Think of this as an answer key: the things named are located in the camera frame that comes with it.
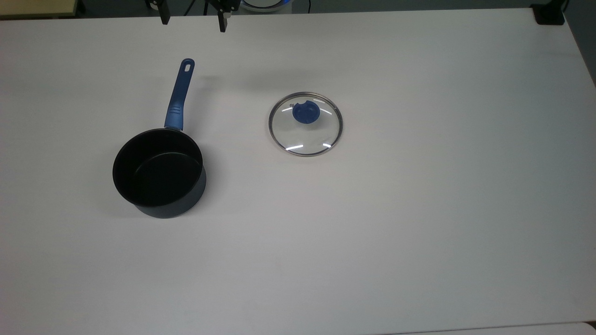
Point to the black box at table corner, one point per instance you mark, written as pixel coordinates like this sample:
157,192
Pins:
548,14

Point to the light wooden table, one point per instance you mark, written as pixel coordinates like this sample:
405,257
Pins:
37,7

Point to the glass lid with blue knob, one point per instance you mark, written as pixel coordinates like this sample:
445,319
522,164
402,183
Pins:
305,124

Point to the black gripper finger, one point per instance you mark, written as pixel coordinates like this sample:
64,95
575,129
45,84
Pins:
164,16
224,23

